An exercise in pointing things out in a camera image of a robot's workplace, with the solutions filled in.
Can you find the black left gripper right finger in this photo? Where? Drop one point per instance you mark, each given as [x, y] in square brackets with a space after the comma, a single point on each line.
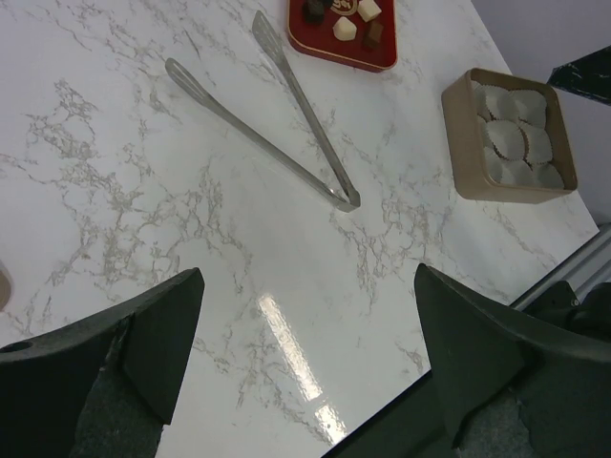
[558, 374]

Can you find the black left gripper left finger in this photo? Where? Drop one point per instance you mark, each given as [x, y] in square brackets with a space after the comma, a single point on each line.
[104, 386]

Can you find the steel tongs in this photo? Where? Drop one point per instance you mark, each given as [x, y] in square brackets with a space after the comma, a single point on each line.
[284, 127]

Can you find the white heart chocolate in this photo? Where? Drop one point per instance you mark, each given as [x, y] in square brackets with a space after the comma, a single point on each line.
[344, 30]

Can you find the dark round chocolate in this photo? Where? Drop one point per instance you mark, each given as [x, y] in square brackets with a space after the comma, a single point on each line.
[314, 11]

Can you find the beige chocolate box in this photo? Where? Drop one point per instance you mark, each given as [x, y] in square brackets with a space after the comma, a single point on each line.
[467, 139]

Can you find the brown square chocolate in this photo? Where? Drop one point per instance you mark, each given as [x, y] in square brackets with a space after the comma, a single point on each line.
[373, 35]

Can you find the white square chocolate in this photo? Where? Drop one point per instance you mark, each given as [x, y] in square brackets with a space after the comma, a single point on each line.
[368, 10]

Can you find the beige box lid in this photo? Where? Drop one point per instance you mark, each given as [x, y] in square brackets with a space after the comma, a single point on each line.
[6, 286]

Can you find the white paper cup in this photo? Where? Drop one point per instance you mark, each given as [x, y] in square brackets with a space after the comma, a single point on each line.
[531, 107]
[546, 176]
[507, 139]
[493, 103]
[539, 149]
[515, 173]

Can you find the red square tray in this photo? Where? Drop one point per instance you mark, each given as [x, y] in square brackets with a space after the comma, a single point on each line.
[362, 52]

